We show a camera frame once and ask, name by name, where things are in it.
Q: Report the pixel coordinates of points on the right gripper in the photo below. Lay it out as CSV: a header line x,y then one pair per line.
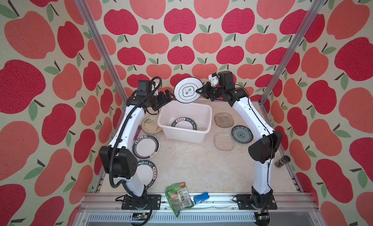
x,y
205,90

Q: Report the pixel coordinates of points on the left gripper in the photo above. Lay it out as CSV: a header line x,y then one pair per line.
x,y
164,100

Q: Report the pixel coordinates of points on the white plate black rings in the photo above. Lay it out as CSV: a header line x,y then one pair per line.
x,y
188,90

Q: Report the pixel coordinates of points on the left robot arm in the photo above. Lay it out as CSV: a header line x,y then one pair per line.
x,y
118,160

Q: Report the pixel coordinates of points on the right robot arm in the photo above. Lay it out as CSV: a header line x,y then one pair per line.
x,y
266,144

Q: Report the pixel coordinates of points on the white plastic bin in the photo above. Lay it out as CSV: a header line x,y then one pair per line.
x,y
200,113

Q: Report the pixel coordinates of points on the beige willow pattern plate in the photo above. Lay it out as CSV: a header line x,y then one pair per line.
x,y
150,126

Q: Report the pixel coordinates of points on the purple snack bag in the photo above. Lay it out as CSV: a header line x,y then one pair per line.
x,y
139,129

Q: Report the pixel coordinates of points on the clear pink glass plate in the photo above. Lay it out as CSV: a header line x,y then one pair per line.
x,y
224,141

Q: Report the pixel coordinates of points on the red green rim plate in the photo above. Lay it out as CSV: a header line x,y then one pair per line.
x,y
145,147

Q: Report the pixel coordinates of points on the blue white porcelain plate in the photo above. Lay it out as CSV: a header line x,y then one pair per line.
x,y
242,134

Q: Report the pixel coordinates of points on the green snack packet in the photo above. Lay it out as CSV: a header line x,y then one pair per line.
x,y
178,197

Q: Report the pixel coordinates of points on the dark spice jar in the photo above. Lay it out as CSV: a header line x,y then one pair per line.
x,y
282,161

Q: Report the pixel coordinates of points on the blue small box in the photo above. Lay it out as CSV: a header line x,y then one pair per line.
x,y
201,198

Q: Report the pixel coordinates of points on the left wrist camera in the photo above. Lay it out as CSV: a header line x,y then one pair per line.
x,y
145,87

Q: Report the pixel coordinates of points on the right aluminium frame post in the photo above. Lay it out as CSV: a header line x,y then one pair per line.
x,y
310,16

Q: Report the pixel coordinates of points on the aluminium frame post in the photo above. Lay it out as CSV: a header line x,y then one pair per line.
x,y
83,7
310,16

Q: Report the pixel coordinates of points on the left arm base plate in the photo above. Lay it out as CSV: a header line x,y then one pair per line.
x,y
152,202

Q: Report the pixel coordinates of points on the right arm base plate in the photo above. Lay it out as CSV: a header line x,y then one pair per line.
x,y
255,202

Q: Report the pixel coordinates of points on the left aluminium frame post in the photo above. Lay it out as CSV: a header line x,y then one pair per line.
x,y
83,7

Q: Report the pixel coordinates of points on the aluminium front rail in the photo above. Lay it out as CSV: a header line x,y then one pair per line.
x,y
221,209

